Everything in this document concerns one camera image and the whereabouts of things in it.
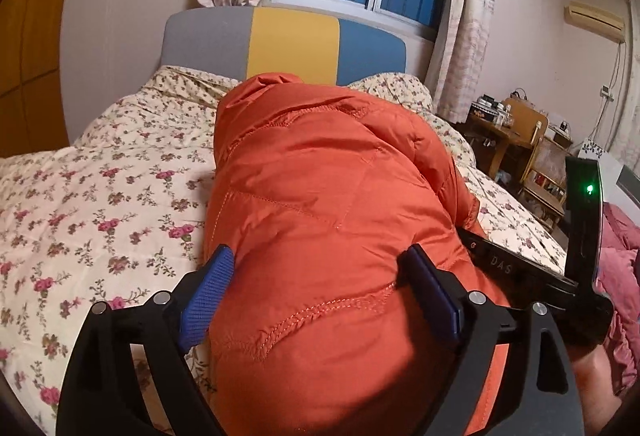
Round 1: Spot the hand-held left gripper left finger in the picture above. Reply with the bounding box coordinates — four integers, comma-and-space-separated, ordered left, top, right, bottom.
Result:
57, 243, 236, 436

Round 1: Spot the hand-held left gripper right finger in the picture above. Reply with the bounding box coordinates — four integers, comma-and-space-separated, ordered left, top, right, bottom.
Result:
397, 243, 587, 436

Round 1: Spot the orange puffer jacket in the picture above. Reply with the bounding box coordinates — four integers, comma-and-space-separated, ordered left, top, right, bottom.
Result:
204, 72, 513, 436

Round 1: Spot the person's right forearm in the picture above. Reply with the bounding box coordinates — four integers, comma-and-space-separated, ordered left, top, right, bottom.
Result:
570, 342, 622, 436

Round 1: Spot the pink cloth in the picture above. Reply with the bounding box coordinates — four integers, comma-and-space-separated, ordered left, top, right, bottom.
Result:
594, 201, 640, 399

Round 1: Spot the wooden chair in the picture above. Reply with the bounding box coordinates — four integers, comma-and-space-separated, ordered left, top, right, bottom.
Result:
517, 113, 574, 229

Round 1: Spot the white printed cabinet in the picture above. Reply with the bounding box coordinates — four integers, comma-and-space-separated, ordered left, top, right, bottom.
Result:
579, 140, 640, 209

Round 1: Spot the wooden desk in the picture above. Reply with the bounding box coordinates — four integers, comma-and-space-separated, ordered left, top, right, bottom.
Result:
450, 96, 551, 184

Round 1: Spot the floral quilt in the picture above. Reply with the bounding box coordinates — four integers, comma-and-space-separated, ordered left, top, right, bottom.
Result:
0, 65, 568, 436

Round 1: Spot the grey yellow blue headboard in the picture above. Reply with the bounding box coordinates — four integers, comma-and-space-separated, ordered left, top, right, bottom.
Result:
160, 6, 407, 88

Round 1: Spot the yellow wooden wardrobe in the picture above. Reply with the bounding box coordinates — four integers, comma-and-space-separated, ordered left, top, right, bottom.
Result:
0, 0, 92, 160

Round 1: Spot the air conditioner cable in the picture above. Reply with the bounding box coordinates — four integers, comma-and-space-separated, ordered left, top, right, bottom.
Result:
589, 40, 628, 152

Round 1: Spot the wall air conditioner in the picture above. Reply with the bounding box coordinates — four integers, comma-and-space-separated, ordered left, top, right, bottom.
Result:
564, 0, 629, 43

